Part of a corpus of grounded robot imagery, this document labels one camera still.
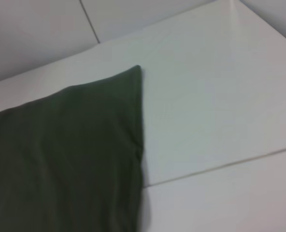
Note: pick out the dark green t-shirt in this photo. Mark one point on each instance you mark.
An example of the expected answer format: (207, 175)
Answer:
(61, 157)

